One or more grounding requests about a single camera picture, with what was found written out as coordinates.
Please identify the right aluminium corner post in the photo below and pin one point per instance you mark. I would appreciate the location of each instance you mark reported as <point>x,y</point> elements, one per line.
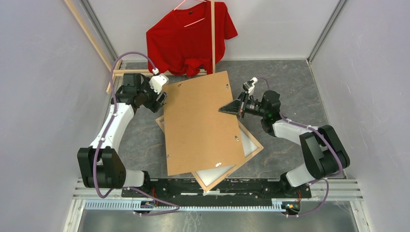
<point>326,30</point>

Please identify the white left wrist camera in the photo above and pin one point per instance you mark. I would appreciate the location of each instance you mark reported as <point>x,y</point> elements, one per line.
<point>157,82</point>

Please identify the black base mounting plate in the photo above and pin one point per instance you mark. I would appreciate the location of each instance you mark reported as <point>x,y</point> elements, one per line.
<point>271,188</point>

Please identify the wooden clothes rack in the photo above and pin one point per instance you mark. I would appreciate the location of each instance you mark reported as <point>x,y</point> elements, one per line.
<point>114,67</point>

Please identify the brown cardboard backing board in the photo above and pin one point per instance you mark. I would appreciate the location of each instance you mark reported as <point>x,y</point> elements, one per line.
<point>198,97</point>

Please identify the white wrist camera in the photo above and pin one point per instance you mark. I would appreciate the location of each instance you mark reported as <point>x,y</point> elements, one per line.
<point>249,85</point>
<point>157,82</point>

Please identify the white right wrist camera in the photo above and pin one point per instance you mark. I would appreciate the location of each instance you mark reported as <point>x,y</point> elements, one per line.
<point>249,85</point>

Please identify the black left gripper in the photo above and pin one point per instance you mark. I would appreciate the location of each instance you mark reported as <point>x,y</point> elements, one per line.
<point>155,106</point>

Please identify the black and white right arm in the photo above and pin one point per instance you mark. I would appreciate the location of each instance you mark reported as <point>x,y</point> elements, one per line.
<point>323,153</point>

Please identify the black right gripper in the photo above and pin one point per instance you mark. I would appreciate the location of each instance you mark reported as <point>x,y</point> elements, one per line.
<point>236,107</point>

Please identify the aluminium rail frame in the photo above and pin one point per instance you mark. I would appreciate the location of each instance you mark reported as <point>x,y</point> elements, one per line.
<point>333,191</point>

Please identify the light wooden picture frame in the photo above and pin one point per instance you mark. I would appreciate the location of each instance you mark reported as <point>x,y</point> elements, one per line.
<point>209,148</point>

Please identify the red t-shirt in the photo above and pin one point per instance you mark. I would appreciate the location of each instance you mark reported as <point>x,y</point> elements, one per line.
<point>184,51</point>

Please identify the pink clothes hanger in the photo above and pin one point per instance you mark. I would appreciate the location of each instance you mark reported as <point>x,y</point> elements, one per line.
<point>190,16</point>

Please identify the aluminium corner post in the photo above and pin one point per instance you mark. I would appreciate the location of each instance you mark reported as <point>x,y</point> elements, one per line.
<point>326,30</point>
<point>98,28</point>

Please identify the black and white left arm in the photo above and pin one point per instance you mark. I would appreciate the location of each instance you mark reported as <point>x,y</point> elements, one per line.
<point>99,163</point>

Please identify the printed photo with white border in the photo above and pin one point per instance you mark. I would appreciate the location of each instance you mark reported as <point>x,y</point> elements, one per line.
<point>208,179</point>

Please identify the left aluminium corner post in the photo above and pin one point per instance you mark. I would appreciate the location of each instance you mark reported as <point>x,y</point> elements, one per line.
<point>98,28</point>

